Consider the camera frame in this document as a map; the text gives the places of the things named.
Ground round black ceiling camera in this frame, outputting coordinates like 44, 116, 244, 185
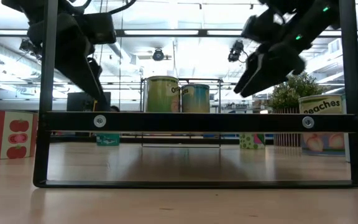
152, 48, 165, 62

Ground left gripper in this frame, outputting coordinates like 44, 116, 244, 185
26, 14, 110, 112

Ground black overhead crossbar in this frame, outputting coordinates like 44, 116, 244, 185
0, 28, 358, 39

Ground peaches can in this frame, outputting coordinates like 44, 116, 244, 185
298, 94, 346, 156

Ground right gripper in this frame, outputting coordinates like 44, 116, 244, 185
233, 6, 323, 98

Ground black aluminium table frame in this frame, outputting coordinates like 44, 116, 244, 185
50, 135, 346, 147

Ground small teal fish can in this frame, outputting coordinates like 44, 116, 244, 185
96, 133, 121, 146

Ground green dotted peas can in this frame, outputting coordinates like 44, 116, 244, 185
239, 133, 266, 149

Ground green oranges can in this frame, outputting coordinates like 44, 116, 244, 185
144, 75, 180, 113

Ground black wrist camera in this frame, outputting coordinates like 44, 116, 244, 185
75, 12, 117, 45
241, 14, 279, 44

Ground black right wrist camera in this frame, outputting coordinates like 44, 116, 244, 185
241, 14, 279, 44

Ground red white tomato can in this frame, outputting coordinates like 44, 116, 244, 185
0, 109, 39, 161

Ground black hanging camera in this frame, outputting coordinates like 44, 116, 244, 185
227, 39, 249, 63

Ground wooden shelf black metal frame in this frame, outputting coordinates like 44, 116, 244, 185
32, 0, 358, 189

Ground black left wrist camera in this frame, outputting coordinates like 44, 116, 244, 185
75, 12, 117, 45

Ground potted plant slatted pot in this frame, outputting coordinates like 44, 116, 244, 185
267, 71, 329, 147

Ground yellow and teal label can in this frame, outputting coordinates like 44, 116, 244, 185
181, 83, 211, 113

